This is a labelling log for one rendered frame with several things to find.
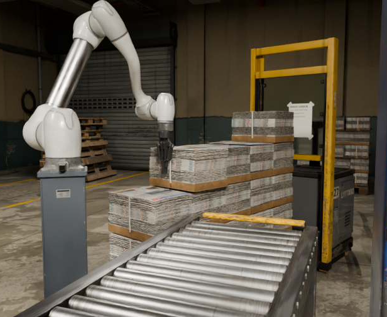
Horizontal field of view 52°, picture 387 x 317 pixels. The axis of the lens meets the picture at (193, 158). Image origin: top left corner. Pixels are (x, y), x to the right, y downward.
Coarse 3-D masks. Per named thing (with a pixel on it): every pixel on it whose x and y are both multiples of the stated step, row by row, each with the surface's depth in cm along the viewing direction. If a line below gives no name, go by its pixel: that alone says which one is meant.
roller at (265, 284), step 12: (132, 264) 117; (144, 264) 117; (156, 264) 116; (180, 276) 111; (192, 276) 110; (204, 276) 109; (216, 276) 108; (228, 276) 108; (240, 276) 107; (264, 288) 103; (276, 288) 102
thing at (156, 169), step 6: (150, 150) 239; (156, 150) 235; (156, 156) 235; (150, 162) 239; (156, 162) 235; (150, 168) 239; (156, 168) 235; (150, 174) 239; (156, 174) 235; (162, 174) 232
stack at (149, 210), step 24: (120, 192) 218; (144, 192) 218; (168, 192) 218; (192, 192) 219; (216, 192) 234; (240, 192) 254; (264, 192) 276; (120, 216) 215; (144, 216) 202; (168, 216) 205; (264, 216) 277; (120, 240) 216
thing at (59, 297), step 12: (192, 216) 175; (168, 228) 155; (156, 240) 140; (132, 252) 127; (144, 252) 129; (108, 264) 116; (120, 264) 116; (84, 276) 107; (96, 276) 107; (72, 288) 99; (84, 288) 100; (48, 300) 93; (60, 300) 93; (24, 312) 87; (36, 312) 87; (48, 312) 88
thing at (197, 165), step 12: (180, 156) 222; (192, 156) 215; (204, 156) 219; (216, 156) 226; (180, 168) 221; (192, 168) 215; (204, 168) 221; (216, 168) 229; (180, 180) 222; (192, 180) 215; (204, 180) 221; (216, 180) 228
